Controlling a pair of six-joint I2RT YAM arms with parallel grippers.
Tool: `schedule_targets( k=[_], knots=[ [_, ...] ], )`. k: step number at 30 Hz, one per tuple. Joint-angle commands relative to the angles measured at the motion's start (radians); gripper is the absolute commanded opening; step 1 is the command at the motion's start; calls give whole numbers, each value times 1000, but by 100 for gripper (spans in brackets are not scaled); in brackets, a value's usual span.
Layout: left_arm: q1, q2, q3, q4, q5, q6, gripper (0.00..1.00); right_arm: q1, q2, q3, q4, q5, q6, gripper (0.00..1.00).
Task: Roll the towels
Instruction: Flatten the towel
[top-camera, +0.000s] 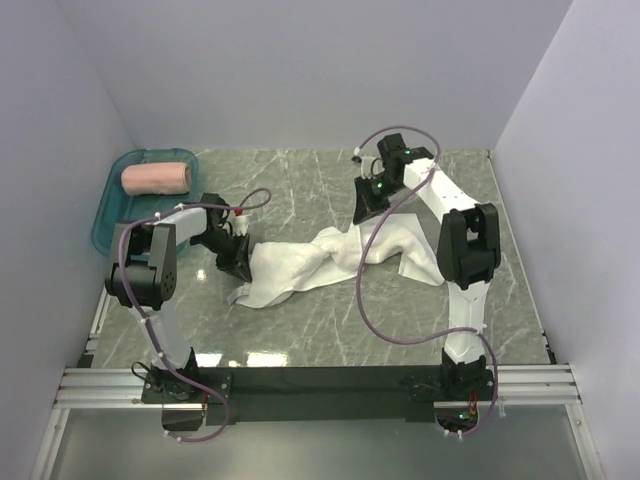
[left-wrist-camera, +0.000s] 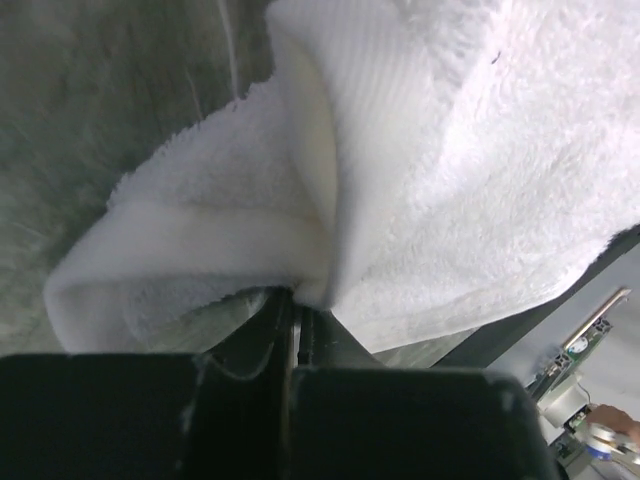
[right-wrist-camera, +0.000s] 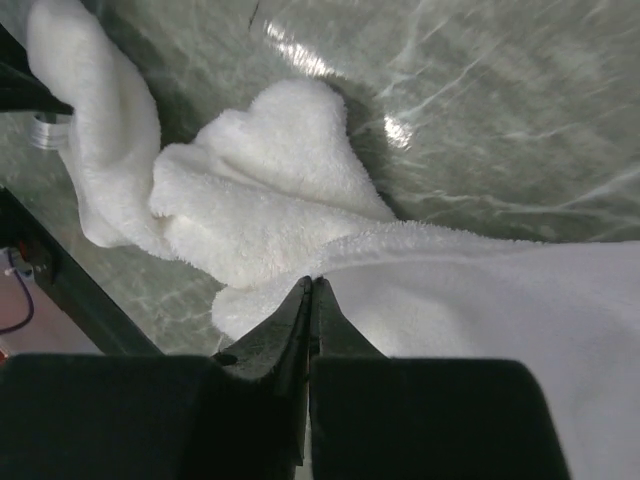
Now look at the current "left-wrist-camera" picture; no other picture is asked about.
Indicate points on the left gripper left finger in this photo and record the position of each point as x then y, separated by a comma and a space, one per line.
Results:
205, 415

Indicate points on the white towel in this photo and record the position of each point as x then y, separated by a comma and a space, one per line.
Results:
416, 168

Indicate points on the person's hand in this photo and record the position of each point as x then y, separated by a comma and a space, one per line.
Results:
611, 430

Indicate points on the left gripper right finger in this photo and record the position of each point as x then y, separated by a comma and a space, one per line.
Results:
351, 417

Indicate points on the circuit board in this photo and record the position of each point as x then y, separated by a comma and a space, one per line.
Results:
562, 403

